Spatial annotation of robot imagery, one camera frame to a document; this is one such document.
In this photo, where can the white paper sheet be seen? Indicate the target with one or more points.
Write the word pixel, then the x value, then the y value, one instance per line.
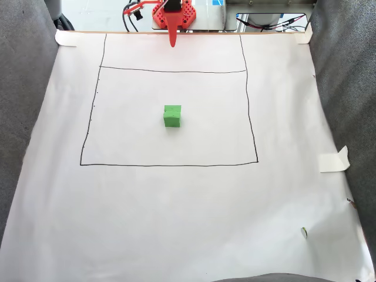
pixel 188 205

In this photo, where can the green clay block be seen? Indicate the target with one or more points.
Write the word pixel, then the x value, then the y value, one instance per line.
pixel 172 117

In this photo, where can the black camera on orange bracket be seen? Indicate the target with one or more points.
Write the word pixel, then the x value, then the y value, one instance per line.
pixel 137 12

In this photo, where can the white tape piece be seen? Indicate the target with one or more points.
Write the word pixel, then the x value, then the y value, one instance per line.
pixel 304 36
pixel 333 162
pixel 65 38

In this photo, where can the grey fabric panel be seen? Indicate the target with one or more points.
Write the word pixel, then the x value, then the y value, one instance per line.
pixel 346 88
pixel 23 102

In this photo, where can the metal machine frame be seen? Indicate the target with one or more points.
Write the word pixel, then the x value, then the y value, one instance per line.
pixel 264 6

